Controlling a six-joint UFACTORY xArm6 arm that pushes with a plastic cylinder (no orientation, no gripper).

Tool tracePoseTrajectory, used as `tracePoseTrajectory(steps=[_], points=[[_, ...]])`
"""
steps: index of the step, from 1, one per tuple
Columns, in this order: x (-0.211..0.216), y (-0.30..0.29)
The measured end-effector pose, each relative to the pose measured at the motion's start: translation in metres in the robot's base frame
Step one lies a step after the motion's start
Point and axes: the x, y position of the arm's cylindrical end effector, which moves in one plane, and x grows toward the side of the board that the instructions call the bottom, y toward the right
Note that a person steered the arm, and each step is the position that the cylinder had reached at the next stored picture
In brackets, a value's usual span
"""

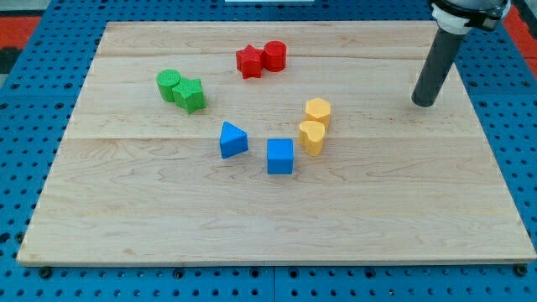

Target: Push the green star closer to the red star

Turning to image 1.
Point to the light wooden board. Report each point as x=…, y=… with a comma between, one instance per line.
x=139, y=182

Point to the yellow heart block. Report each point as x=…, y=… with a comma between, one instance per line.
x=311, y=137

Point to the red star block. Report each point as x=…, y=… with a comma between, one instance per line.
x=250, y=62

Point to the red cylinder block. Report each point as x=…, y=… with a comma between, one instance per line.
x=274, y=56

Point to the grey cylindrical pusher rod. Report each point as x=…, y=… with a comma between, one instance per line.
x=437, y=65

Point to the blue cube block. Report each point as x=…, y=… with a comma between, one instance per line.
x=280, y=155

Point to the green cylinder block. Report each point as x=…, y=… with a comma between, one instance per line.
x=166, y=81

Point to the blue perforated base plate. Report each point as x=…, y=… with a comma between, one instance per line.
x=50, y=46

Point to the blue triangle block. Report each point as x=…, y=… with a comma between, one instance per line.
x=233, y=140

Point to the green star block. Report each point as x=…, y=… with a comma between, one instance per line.
x=189, y=94

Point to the yellow hexagon block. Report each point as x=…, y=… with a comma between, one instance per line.
x=318, y=110

